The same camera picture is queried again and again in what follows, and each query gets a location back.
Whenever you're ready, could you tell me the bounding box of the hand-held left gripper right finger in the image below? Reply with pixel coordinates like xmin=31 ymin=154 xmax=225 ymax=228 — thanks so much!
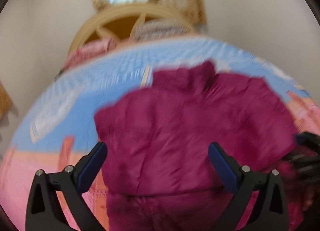
xmin=208 ymin=142 xmax=290 ymax=231

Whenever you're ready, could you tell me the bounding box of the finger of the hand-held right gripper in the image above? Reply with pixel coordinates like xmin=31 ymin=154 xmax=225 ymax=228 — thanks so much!
xmin=294 ymin=132 xmax=320 ymax=152
xmin=284 ymin=153 xmax=320 ymax=180

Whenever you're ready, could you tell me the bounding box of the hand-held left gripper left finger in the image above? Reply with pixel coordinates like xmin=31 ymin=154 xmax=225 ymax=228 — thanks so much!
xmin=25 ymin=142 xmax=108 ymax=231

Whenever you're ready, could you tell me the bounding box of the magenta puffer jacket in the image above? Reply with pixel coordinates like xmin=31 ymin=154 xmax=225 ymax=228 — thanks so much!
xmin=94 ymin=61 xmax=309 ymax=231

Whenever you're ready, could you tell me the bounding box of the blue and pink printed bedsheet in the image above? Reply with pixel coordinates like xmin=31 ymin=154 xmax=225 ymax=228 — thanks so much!
xmin=0 ymin=35 xmax=320 ymax=231

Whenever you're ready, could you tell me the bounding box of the yellow wooden furniture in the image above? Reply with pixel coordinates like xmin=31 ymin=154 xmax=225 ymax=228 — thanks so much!
xmin=0 ymin=82 xmax=13 ymax=120

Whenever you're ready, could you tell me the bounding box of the pink floral folded blanket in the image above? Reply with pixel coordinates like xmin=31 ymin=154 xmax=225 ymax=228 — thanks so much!
xmin=64 ymin=38 xmax=120 ymax=70

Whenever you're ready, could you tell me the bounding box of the cream wooden headboard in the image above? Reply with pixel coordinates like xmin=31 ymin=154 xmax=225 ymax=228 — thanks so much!
xmin=69 ymin=4 xmax=200 ymax=52

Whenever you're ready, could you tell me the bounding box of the striped pillow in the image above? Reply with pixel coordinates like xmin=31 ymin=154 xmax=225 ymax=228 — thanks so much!
xmin=132 ymin=20 xmax=193 ymax=43

